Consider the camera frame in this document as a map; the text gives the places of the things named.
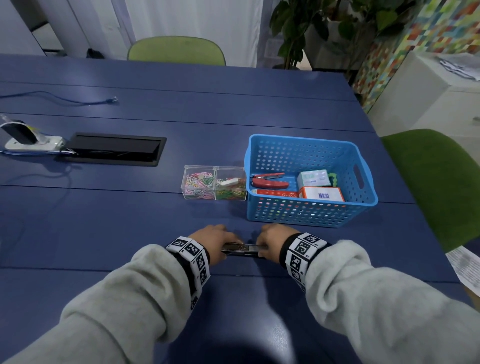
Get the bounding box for person's right hand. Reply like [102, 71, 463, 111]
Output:
[256, 223, 301, 267]

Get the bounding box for person's left hand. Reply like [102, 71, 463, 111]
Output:
[187, 224, 244, 266]

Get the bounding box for black metal stapler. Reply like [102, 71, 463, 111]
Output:
[220, 243, 265, 258]

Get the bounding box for person's right forearm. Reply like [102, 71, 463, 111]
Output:
[302, 240, 480, 364]

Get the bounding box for person's left forearm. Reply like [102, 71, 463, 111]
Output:
[0, 244, 196, 364]

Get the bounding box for right marker-tag wristband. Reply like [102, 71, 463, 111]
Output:
[278, 232, 332, 293]

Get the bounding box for marker-tag wristband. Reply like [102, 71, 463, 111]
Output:
[165, 236, 211, 311]
[278, 232, 332, 293]

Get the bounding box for left marker-tag wristband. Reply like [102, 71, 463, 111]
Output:
[165, 236, 211, 311]

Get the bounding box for red pencil box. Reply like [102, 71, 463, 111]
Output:
[250, 188, 301, 199]

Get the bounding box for clear box with white eraser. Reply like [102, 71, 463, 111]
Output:
[214, 166, 248, 201]

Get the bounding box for red stapler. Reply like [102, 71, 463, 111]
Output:
[250, 172, 290, 190]

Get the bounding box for clear box of coloured paperclips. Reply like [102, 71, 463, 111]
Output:
[182, 165, 216, 200]

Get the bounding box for orange and white box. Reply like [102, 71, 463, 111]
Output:
[298, 186, 345, 202]

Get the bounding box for blue perforated plastic basket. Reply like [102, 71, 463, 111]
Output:
[244, 134, 379, 229]

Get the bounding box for pale green staple box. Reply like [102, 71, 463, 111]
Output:
[297, 169, 333, 188]

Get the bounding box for dark green chair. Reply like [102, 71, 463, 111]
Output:
[380, 128, 480, 254]

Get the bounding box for light green chair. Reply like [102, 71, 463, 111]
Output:
[127, 36, 227, 67]

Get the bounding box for printed paper sheet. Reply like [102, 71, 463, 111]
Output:
[445, 245, 480, 297]

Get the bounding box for white power strip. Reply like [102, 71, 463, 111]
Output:
[4, 136, 65, 152]

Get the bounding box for white cabinet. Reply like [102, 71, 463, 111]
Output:
[367, 50, 480, 158]

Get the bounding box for potted green plant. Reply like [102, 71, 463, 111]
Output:
[269, 0, 417, 72]

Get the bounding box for papers on cabinet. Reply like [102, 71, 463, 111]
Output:
[435, 52, 480, 81]

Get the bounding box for black table cable hatch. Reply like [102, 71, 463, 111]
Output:
[56, 132, 167, 167]

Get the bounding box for blue network cable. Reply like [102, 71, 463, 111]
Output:
[0, 91, 119, 107]

